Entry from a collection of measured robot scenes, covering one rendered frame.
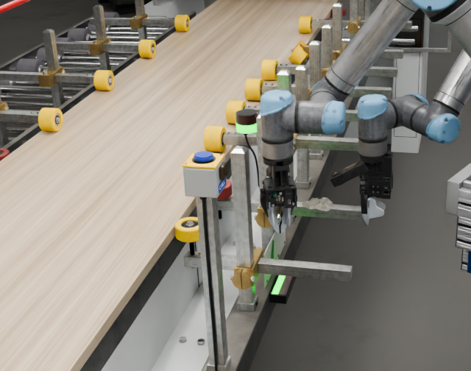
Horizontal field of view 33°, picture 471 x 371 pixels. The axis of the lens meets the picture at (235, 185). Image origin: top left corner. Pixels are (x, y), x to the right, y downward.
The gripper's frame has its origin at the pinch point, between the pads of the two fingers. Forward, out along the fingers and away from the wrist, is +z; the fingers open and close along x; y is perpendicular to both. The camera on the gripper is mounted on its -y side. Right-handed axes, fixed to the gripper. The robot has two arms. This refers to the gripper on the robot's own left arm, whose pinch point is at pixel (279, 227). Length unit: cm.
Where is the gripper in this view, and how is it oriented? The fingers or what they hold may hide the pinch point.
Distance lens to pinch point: 198.7
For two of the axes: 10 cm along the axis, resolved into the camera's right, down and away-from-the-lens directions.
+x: 10.0, -0.8, 0.5
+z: 0.5, 9.1, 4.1
